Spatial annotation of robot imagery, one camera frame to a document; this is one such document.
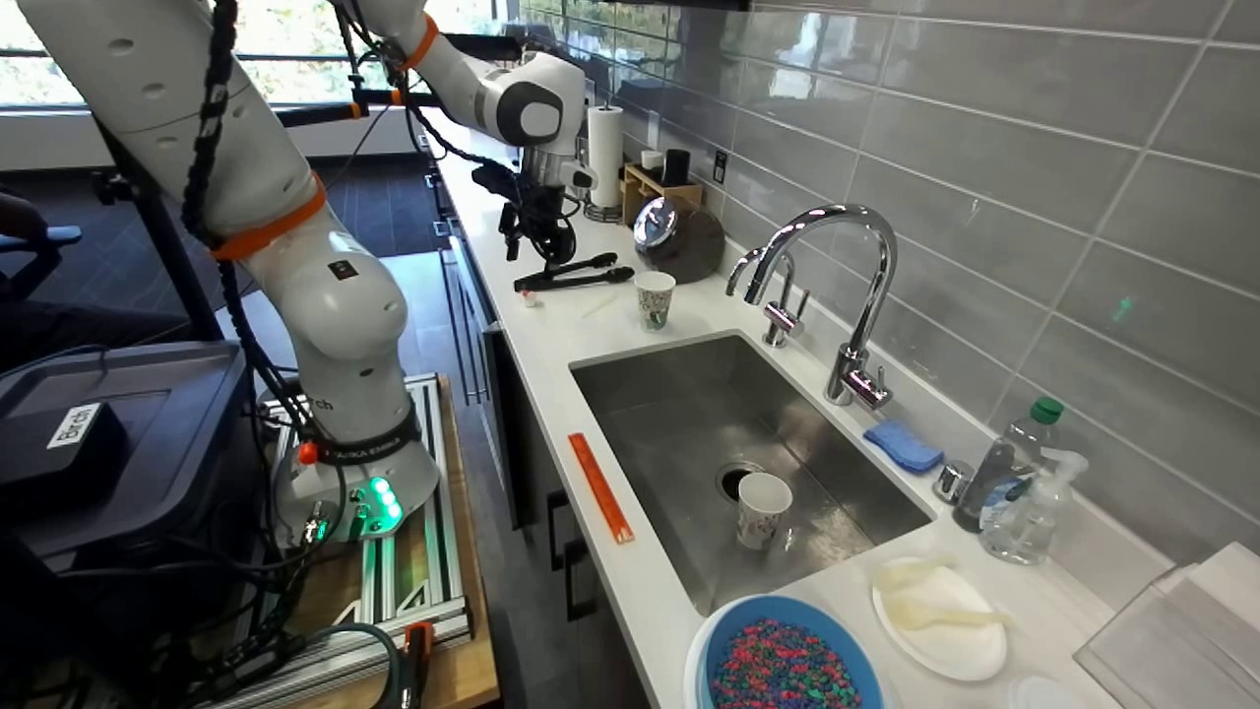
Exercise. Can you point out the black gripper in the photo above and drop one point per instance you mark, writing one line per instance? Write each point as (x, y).
(539, 199)

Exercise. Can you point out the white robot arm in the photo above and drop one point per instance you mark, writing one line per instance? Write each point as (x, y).
(328, 318)

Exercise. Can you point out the white plate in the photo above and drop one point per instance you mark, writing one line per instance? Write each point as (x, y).
(958, 653)

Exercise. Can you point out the black tongs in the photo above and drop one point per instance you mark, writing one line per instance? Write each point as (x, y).
(576, 279)

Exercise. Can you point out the white paper towel roll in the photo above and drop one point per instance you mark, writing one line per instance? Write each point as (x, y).
(605, 161)

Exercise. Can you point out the wooden utensil holder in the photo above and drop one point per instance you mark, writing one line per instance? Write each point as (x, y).
(643, 188)

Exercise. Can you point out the patterned paper cup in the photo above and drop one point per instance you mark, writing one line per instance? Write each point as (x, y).
(656, 301)

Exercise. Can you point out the black pot with silver lid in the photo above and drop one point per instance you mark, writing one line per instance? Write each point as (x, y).
(693, 251)

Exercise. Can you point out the small black box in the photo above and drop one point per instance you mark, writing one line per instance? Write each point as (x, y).
(678, 166)

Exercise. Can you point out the stainless steel sink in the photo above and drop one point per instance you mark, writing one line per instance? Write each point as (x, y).
(681, 421)

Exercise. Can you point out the orange wrapped plastic utensil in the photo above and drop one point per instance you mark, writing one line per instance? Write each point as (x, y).
(601, 490)

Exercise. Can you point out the small chrome faucet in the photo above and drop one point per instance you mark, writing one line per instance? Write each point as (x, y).
(783, 318)

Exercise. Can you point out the tall chrome faucet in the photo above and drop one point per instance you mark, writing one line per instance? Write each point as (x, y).
(854, 379)

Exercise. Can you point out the white paper cup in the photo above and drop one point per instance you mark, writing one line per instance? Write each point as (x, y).
(761, 510)

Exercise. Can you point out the dark plastic storage bin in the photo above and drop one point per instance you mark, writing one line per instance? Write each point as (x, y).
(169, 421)

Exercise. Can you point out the blue sponge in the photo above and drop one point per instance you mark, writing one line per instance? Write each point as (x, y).
(904, 447)

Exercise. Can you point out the blue bowl with white rim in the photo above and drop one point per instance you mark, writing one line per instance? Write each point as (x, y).
(787, 603)

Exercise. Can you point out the multicoloured gravel beads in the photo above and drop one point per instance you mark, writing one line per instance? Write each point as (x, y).
(787, 667)

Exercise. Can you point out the black office chair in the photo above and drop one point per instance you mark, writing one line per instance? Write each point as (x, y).
(23, 224)

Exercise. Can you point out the green capped bottle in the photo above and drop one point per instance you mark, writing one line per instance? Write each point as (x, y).
(1005, 478)

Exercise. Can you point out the black box with label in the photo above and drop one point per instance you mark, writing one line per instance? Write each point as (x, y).
(52, 459)

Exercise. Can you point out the clear plastic bottle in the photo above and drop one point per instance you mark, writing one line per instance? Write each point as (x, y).
(1044, 515)

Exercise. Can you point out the clear plastic container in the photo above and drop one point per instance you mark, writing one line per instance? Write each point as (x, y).
(1181, 635)

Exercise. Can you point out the wall power outlet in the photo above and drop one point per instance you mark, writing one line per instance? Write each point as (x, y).
(716, 166)

